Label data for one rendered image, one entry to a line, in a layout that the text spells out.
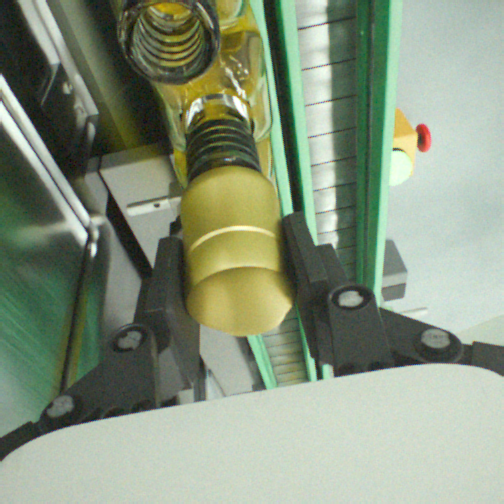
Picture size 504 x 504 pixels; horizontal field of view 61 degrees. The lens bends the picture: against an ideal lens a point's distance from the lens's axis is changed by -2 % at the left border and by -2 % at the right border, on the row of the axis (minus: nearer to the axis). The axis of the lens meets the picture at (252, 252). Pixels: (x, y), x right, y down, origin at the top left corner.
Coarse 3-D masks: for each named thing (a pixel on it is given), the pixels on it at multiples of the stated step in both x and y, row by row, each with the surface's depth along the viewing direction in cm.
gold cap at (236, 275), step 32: (192, 192) 14; (224, 192) 14; (256, 192) 14; (192, 224) 14; (224, 224) 13; (256, 224) 13; (192, 256) 13; (224, 256) 12; (256, 256) 12; (288, 256) 13; (192, 288) 12; (224, 288) 12; (256, 288) 13; (288, 288) 13; (224, 320) 14; (256, 320) 14
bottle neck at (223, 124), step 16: (208, 96) 19; (224, 96) 19; (192, 112) 19; (208, 112) 18; (224, 112) 18; (240, 112) 19; (192, 128) 18; (208, 128) 17; (224, 128) 17; (240, 128) 18; (192, 144) 17; (208, 144) 16; (224, 144) 16; (240, 144) 17; (192, 160) 16; (208, 160) 16; (224, 160) 16; (240, 160) 16; (256, 160) 17; (192, 176) 16
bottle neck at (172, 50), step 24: (144, 0) 11; (168, 0) 12; (192, 0) 12; (120, 24) 12; (144, 24) 14; (168, 24) 15; (192, 24) 15; (216, 24) 12; (120, 48) 12; (144, 48) 13; (168, 48) 14; (192, 48) 14; (216, 48) 13; (144, 72) 13; (168, 72) 13; (192, 72) 13
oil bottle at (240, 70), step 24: (240, 24) 20; (240, 48) 19; (264, 48) 20; (216, 72) 19; (240, 72) 19; (264, 72) 20; (168, 96) 19; (192, 96) 19; (240, 96) 19; (264, 96) 20; (168, 120) 20; (264, 120) 21
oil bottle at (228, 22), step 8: (112, 0) 16; (120, 0) 16; (216, 0) 16; (224, 0) 16; (232, 0) 17; (240, 0) 17; (112, 8) 17; (160, 8) 19; (168, 8) 19; (176, 8) 19; (184, 8) 19; (224, 8) 17; (232, 8) 17; (240, 8) 17; (224, 16) 17; (232, 16) 17; (240, 16) 18; (224, 24) 17; (232, 24) 18; (224, 32) 18
